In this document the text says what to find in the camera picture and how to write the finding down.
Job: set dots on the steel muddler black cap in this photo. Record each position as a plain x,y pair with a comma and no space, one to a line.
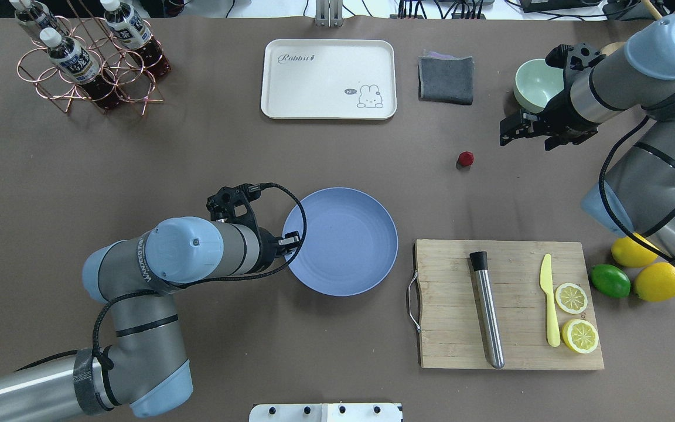
479,261

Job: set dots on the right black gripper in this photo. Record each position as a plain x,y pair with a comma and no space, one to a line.
558,117

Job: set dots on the grey folded cloth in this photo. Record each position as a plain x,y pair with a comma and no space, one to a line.
446,79

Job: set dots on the lemon half slice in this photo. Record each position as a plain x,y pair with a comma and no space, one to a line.
580,336
571,298

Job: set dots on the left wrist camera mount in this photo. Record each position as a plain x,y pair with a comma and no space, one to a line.
233,205

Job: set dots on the tea bottle front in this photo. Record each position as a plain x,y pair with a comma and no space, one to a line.
78,65

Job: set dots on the tea bottle middle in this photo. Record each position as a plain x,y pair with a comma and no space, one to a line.
135,36

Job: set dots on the cream rabbit tray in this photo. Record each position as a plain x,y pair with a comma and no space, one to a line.
329,79

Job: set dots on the yellow plastic knife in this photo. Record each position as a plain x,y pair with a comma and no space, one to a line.
547,286

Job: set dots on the copper wire bottle rack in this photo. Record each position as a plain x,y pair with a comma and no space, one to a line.
108,60

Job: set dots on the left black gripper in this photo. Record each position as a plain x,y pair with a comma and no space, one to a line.
266,248

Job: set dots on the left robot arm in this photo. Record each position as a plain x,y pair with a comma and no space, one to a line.
147,368

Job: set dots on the green lime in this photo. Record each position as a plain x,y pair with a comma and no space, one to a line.
610,280

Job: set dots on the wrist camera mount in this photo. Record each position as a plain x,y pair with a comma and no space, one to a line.
233,205
572,59

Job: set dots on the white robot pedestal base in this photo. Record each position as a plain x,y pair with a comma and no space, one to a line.
370,411

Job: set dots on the green bowl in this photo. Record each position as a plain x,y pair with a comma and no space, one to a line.
535,83

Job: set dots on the wooden cutting board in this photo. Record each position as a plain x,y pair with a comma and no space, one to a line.
451,322

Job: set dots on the aluminium frame post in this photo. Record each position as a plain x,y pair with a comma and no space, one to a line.
328,13

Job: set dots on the blue plate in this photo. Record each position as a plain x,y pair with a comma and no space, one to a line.
351,243

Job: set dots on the tea bottle back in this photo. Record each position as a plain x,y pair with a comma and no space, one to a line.
33,17

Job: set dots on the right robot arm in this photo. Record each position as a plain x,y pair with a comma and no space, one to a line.
637,193

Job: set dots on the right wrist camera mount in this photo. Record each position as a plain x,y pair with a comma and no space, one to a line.
572,59

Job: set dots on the tea bottle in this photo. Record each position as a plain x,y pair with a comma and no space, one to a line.
78,65
135,36
33,17

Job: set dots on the red strawberry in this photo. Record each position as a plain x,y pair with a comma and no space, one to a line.
465,159

